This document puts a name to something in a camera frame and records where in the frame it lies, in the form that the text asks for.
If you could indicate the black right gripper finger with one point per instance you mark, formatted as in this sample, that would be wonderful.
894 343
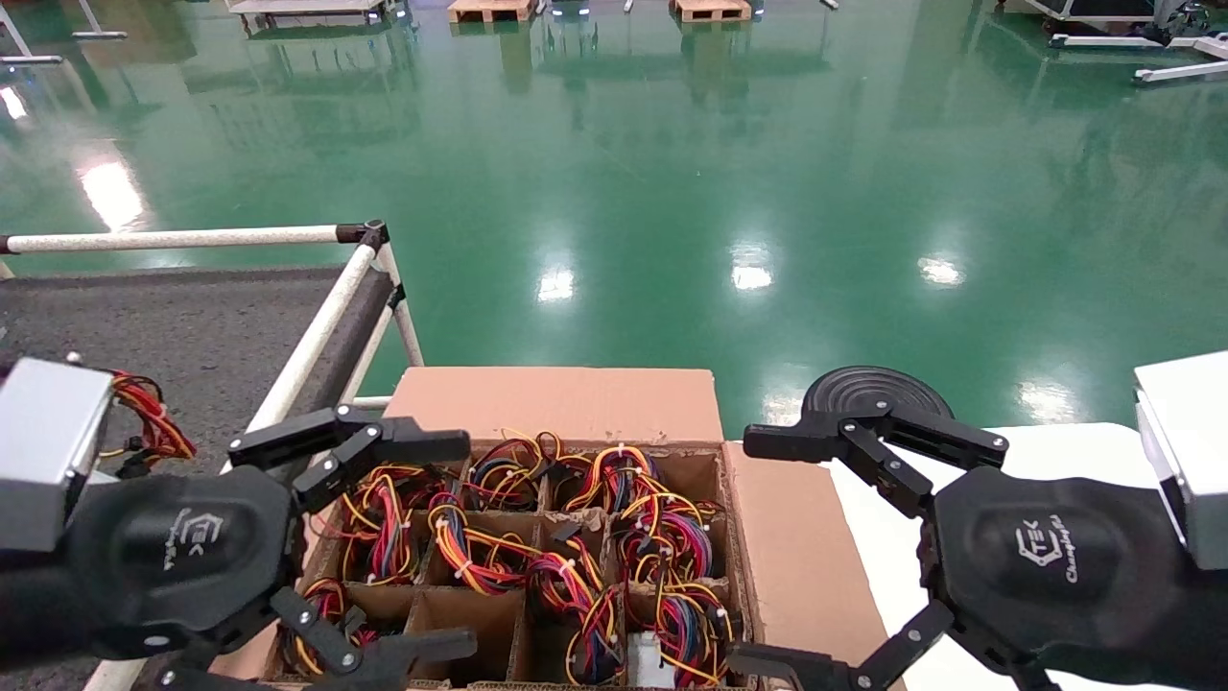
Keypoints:
787 670
863 437

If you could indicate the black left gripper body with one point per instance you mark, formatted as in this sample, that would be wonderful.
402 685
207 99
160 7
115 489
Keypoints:
182 547

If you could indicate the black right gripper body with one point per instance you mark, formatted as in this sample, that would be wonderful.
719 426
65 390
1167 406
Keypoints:
1055 566

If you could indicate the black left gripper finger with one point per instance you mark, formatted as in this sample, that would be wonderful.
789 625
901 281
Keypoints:
413 651
384 441

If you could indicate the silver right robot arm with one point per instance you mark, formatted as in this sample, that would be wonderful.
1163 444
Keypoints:
1190 451

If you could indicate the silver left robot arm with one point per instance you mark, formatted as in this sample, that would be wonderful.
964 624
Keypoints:
48 451

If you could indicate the brown cardboard divider box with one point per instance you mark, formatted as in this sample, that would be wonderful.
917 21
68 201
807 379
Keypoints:
556 403

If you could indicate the black round ribbed disc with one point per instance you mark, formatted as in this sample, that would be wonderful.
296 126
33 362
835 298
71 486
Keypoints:
863 382

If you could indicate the grey conveyor belt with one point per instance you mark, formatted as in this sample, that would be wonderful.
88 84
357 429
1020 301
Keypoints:
192 326

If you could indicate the grey metal platform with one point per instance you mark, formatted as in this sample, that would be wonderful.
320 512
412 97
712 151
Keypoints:
307 8

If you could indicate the wooden pallet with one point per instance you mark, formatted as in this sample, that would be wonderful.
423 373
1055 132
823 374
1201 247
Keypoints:
711 10
491 10

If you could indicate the dark wheeled cart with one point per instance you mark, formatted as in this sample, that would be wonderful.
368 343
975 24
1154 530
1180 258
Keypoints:
571 8

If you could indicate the white metal stand base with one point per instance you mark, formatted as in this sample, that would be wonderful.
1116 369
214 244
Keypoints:
1180 72

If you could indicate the dark machine cart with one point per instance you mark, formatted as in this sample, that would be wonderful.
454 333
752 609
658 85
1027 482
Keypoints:
1094 8

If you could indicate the grey metal stand legs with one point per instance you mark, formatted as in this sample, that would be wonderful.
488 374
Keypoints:
29 59

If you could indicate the white pipe frame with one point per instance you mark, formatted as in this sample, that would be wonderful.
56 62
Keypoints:
192 237

